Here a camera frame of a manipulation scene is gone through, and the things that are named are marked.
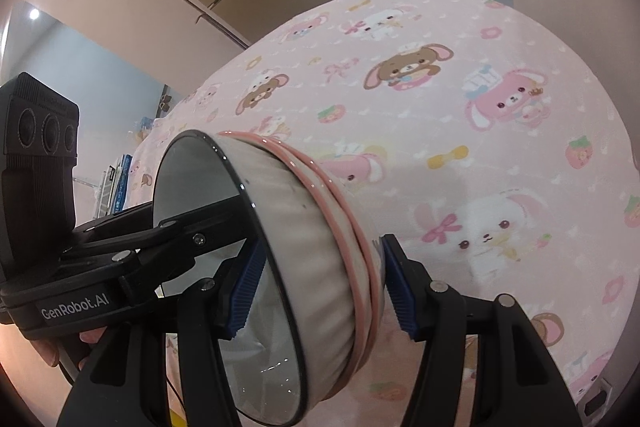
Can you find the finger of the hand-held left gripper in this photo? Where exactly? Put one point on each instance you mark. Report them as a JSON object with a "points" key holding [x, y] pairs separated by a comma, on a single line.
{"points": [[200, 232], [120, 219]]}

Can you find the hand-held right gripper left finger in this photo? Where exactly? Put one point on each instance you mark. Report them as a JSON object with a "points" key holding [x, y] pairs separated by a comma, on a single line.
{"points": [[245, 292]]}

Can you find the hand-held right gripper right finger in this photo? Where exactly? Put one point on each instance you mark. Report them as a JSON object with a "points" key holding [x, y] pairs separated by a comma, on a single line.
{"points": [[397, 289]]}

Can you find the pink carrot print bowl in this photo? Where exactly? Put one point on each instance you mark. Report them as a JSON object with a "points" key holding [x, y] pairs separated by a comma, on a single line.
{"points": [[361, 277], [375, 287]]}

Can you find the white black rimmed bowl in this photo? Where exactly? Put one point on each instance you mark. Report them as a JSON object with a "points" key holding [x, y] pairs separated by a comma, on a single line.
{"points": [[305, 267]]}

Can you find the person's left hand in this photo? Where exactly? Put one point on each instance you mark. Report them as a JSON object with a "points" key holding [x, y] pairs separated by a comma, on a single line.
{"points": [[90, 338]]}

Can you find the ceiling spotlight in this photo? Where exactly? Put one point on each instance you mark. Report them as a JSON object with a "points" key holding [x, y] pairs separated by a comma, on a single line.
{"points": [[34, 13]]}

